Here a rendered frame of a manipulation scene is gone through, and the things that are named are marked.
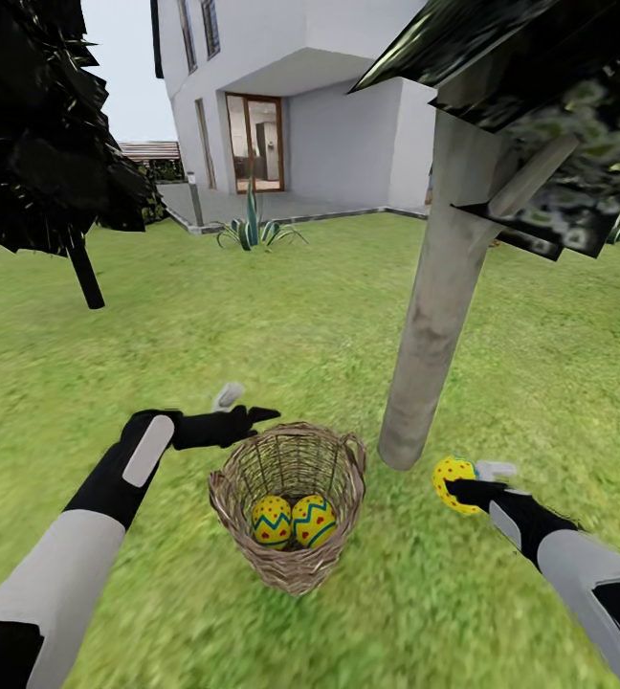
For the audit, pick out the tree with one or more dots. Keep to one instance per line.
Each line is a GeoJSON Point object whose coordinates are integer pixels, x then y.
{"type": "Point", "coordinates": [526, 150]}
{"type": "Point", "coordinates": [58, 170]}

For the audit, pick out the fixed window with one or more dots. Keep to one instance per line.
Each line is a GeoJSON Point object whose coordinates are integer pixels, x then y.
{"type": "Point", "coordinates": [207, 142]}

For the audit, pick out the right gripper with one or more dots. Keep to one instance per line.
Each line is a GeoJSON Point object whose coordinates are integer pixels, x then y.
{"type": "Point", "coordinates": [470, 491]}

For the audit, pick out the wicker basket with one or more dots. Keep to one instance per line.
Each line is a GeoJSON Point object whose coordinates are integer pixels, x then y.
{"type": "Point", "coordinates": [299, 571]}

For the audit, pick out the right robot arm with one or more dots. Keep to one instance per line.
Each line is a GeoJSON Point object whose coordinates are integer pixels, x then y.
{"type": "Point", "coordinates": [585, 574]}

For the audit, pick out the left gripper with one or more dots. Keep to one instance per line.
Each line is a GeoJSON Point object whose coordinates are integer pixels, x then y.
{"type": "Point", "coordinates": [225, 428]}

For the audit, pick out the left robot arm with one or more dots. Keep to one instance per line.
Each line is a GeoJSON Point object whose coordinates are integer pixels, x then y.
{"type": "Point", "coordinates": [48, 600]}

